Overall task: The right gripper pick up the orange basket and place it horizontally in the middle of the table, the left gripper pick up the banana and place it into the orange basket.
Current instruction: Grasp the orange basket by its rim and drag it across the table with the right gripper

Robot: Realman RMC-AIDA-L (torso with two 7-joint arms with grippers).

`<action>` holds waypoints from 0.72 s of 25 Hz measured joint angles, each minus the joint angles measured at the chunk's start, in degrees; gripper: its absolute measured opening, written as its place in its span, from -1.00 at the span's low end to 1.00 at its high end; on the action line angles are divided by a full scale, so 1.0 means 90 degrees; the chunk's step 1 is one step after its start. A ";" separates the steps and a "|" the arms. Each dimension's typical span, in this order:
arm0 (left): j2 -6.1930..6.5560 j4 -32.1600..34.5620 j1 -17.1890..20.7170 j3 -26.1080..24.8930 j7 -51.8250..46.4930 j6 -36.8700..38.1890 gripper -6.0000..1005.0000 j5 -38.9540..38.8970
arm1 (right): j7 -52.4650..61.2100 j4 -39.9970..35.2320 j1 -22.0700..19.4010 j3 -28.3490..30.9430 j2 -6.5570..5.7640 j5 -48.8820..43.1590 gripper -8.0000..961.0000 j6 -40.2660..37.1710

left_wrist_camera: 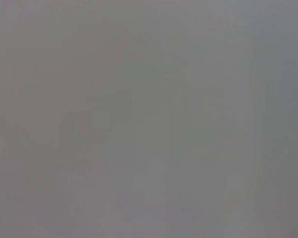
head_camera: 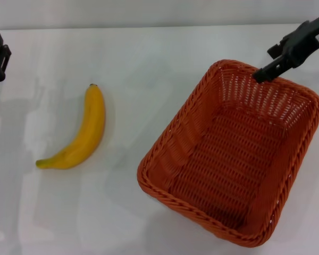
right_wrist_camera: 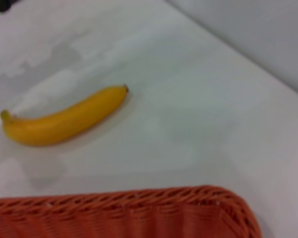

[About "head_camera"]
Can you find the orange woven rectangular basket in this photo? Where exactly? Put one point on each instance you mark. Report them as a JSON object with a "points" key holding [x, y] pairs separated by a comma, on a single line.
{"points": [[228, 159]]}

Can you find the yellow banana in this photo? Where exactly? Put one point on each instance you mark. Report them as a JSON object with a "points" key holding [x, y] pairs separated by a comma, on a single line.
{"points": [[90, 127]]}

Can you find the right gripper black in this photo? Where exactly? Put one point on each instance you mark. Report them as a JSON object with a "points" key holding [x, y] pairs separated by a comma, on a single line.
{"points": [[303, 42]]}

